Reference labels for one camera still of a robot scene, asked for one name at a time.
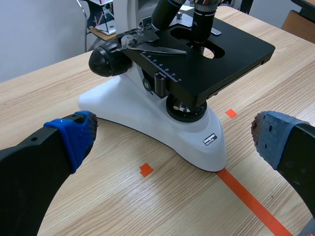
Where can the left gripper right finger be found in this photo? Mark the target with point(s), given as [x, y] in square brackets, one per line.
[292, 147]

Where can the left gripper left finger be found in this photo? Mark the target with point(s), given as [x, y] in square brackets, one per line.
[37, 157]

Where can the brown wooden desk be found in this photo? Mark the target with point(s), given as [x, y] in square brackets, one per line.
[299, 24]

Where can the white and black microscope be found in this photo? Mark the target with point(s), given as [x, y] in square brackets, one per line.
[177, 73]

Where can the metal frame chair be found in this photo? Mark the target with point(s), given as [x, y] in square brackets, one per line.
[98, 23]

